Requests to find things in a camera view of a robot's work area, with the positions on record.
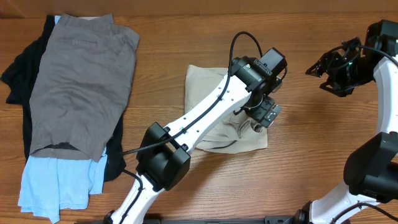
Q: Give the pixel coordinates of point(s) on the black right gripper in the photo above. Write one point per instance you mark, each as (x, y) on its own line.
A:
(322, 66)

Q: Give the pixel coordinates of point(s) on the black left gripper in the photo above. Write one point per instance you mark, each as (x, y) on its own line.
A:
(259, 112)

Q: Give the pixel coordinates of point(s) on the beige khaki shorts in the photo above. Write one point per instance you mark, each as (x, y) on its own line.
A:
(235, 133)

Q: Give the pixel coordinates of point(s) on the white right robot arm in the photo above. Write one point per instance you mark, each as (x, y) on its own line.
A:
(370, 175)

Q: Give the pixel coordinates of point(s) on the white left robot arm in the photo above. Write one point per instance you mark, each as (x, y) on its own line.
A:
(166, 154)

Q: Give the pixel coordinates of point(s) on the grey shorts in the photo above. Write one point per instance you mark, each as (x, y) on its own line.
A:
(82, 87)

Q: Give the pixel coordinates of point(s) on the light blue garment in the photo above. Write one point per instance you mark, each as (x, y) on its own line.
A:
(49, 185)

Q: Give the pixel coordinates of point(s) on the black garment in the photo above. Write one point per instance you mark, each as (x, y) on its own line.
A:
(21, 75)

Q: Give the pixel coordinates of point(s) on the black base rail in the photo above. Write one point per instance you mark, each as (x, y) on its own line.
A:
(265, 220)

